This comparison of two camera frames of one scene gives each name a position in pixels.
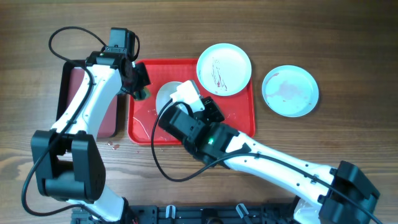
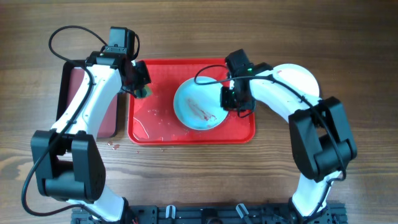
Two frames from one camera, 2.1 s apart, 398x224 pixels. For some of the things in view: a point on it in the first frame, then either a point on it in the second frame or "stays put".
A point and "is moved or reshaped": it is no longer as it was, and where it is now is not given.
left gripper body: (140, 78) stays put
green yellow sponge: (142, 94) stays put
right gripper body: (209, 106) → (236, 100)
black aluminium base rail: (199, 213) stays put
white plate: (224, 69) is moved or reshaped
